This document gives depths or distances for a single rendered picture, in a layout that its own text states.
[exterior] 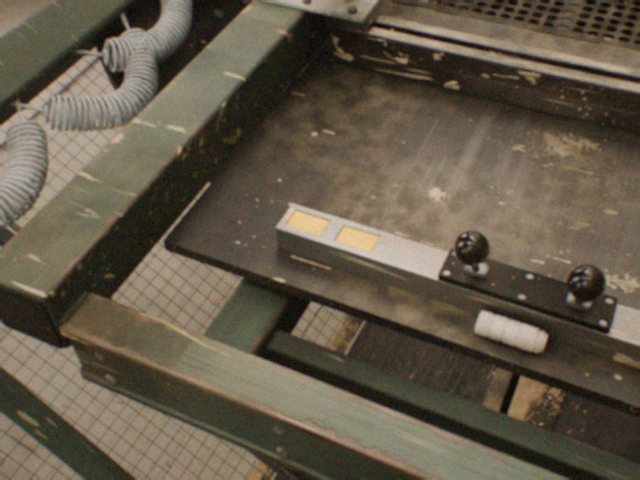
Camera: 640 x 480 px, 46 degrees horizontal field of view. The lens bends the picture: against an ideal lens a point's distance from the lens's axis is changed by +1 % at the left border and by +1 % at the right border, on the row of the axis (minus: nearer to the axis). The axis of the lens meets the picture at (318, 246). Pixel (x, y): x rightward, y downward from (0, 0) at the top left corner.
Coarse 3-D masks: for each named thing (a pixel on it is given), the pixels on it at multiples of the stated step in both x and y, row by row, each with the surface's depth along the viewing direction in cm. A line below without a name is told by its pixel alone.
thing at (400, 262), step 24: (288, 216) 99; (288, 240) 98; (312, 240) 96; (384, 240) 96; (408, 240) 95; (336, 264) 97; (360, 264) 95; (384, 264) 93; (408, 264) 93; (432, 264) 93; (408, 288) 94; (432, 288) 92; (456, 288) 90; (504, 312) 90; (528, 312) 88; (624, 312) 87; (552, 336) 89; (576, 336) 87; (600, 336) 85; (624, 336) 84; (624, 360) 86
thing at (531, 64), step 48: (288, 0) 123; (336, 0) 123; (336, 48) 127; (384, 48) 123; (432, 48) 119; (480, 48) 120; (528, 48) 118; (480, 96) 121; (528, 96) 118; (576, 96) 114; (624, 96) 111
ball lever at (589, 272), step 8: (576, 272) 76; (584, 272) 76; (592, 272) 75; (600, 272) 76; (568, 280) 77; (576, 280) 76; (584, 280) 75; (592, 280) 75; (600, 280) 75; (568, 288) 77; (576, 288) 76; (584, 288) 75; (592, 288) 75; (600, 288) 75; (568, 296) 86; (576, 296) 76; (584, 296) 76; (592, 296) 76; (568, 304) 86; (576, 304) 86; (584, 304) 85
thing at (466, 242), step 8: (472, 232) 80; (456, 240) 80; (464, 240) 79; (472, 240) 79; (480, 240) 79; (456, 248) 80; (464, 248) 79; (472, 248) 79; (480, 248) 79; (488, 248) 80; (456, 256) 80; (464, 256) 79; (472, 256) 79; (480, 256) 79; (472, 264) 80; (480, 264) 90; (464, 272) 90; (472, 272) 90; (480, 272) 89
